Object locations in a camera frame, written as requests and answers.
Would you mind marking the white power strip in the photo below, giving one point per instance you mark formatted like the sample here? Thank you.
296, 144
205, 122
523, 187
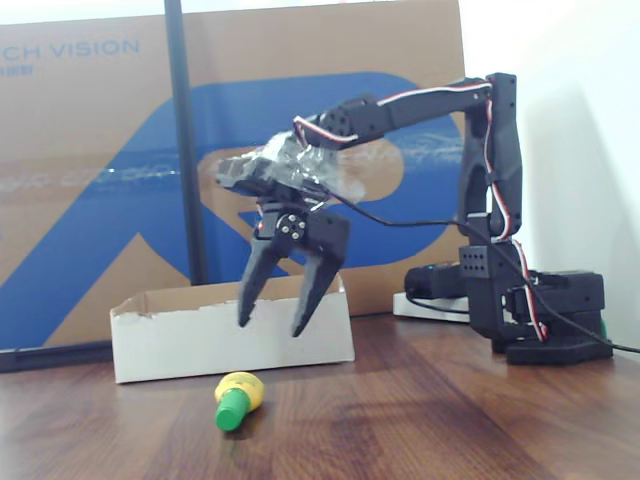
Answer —
415, 309

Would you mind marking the green clamp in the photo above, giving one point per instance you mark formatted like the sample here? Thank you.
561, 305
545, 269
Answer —
603, 329

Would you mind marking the white cardboard box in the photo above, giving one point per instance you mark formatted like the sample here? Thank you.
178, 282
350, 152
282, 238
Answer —
175, 345

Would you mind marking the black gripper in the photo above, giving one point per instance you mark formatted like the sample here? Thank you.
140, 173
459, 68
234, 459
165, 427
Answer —
320, 231

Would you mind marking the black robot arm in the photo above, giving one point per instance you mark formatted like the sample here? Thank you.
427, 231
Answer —
505, 150

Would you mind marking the black metal pole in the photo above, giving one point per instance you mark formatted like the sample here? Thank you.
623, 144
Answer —
185, 150

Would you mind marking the yellow bottle with green cap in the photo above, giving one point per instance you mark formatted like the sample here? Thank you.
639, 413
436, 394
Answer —
245, 390

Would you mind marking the black webcam wrapped in tape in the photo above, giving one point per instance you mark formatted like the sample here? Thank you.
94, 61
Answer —
240, 172

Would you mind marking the large brown carton blue print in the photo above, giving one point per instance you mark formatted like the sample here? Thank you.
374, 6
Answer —
325, 50

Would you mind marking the black metal base bar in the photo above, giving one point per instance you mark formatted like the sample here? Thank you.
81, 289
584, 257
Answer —
50, 357

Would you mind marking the black power adapter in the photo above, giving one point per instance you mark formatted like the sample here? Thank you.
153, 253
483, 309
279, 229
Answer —
435, 282

